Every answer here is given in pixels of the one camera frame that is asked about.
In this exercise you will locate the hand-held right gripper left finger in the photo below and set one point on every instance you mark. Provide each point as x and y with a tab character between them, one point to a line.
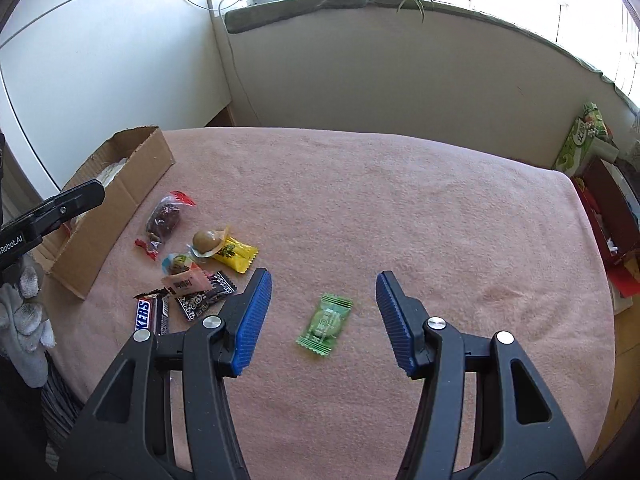
252	320

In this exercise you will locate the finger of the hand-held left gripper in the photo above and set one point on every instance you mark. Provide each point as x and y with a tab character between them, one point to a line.
65	207

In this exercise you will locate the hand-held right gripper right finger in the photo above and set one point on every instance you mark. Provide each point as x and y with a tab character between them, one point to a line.
395	325

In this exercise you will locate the cardboard box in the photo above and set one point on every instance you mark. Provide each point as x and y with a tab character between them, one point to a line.
100	240

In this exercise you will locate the yellow snack packet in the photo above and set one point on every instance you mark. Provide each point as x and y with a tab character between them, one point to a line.
235	255

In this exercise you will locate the green candy packet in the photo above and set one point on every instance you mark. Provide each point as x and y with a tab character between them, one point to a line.
325	325

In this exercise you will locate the pink snack packet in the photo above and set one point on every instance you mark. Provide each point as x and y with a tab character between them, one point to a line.
185	284

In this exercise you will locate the colourful jelly cup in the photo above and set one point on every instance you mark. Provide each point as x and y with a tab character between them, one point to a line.
177	261

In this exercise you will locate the brown chocolate bar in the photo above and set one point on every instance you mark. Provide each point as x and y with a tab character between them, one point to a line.
145	315

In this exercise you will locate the person's left hand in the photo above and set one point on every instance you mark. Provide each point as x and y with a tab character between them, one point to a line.
27	320

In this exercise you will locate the black patterned snack packet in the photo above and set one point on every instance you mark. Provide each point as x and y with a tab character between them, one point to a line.
200	304

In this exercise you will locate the clear cracker packet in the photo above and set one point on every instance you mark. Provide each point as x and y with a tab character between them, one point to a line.
112	170

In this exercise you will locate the round brown wrapped candy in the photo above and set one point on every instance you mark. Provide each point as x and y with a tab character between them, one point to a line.
206	241

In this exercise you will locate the dark dates packet red ends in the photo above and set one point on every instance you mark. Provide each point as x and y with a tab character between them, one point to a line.
162	220

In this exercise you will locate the pink blanket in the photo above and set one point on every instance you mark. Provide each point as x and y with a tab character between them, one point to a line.
400	210

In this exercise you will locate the white cabinet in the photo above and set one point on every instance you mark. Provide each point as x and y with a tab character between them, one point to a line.
100	60

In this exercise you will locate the striped grey cloth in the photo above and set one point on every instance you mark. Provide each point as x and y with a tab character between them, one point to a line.
62	405

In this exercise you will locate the red box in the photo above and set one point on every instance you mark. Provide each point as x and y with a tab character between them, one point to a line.
607	210

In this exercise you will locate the green patterned bag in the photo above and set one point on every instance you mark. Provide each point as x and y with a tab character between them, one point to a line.
582	145

